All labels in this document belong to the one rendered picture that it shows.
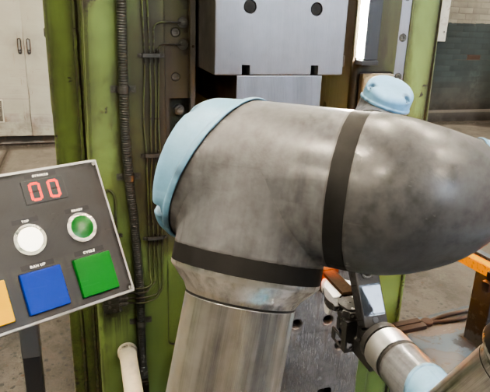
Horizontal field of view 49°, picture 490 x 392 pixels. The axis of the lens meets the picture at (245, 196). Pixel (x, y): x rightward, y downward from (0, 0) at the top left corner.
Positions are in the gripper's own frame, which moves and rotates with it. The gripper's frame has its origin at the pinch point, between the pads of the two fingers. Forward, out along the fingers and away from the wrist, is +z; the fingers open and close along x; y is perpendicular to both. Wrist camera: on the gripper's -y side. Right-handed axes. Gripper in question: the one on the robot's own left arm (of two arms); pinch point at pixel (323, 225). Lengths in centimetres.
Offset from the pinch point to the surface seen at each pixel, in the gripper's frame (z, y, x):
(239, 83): -11.0, -31.7, -11.5
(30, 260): 6, -2, -55
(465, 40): 288, -539, 510
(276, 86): -10.3, -31.4, -3.1
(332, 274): 4.2, 9.1, -0.1
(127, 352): 55, -6, -37
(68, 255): 7.7, -4.0, -48.7
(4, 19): 244, -491, -115
